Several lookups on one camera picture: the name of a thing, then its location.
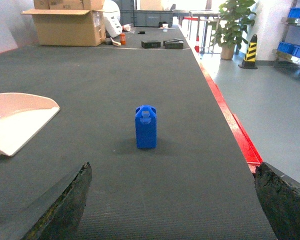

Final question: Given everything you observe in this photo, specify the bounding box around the steel shelf rack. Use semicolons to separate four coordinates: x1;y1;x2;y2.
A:
272;0;300;69

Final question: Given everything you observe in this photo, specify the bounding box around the white paper cup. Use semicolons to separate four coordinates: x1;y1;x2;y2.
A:
162;23;169;32

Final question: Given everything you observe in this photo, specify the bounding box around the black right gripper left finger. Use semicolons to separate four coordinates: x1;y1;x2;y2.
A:
0;162;92;240

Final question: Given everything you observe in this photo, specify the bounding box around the black box left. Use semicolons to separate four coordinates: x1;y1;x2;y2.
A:
141;40;161;49

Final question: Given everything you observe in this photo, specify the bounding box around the steel frame table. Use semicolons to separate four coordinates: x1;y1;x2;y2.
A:
172;9;221;55

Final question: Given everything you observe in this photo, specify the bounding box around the large open cardboard box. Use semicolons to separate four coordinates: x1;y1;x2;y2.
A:
21;0;106;47

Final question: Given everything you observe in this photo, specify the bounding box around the red conveyor table frame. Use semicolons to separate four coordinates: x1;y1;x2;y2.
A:
185;38;263;175

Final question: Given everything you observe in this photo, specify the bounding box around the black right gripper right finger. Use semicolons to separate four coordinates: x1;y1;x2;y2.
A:
254;161;300;240

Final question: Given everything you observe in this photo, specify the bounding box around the grey plastic crate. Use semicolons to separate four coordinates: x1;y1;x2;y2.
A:
114;0;176;28

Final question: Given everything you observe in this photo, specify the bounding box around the red white traffic cone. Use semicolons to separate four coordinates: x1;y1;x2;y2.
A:
194;35;200;53

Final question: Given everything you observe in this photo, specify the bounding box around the potted green plant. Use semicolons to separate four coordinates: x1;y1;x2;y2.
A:
210;0;256;60

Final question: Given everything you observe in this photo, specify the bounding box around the beige plastic dustpan tray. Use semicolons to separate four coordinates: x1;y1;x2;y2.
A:
0;92;60;157

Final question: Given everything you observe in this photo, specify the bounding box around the yellow black traffic cone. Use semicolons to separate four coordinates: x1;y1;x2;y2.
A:
238;34;258;70

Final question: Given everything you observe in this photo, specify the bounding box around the wooden brush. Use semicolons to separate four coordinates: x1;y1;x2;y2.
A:
110;37;122;47

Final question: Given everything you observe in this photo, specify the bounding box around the white bag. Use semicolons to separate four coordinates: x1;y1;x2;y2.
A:
103;0;123;38

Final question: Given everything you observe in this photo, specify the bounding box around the orange bottle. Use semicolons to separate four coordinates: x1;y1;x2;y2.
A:
119;33;126;45

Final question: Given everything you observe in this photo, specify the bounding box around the blue plastic block part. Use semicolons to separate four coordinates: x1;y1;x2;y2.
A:
135;105;157;149

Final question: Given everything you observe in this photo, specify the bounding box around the black box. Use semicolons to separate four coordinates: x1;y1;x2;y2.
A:
141;40;161;49
163;38;184;50

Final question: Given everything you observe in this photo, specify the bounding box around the black box right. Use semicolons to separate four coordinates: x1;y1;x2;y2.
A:
163;38;184;50

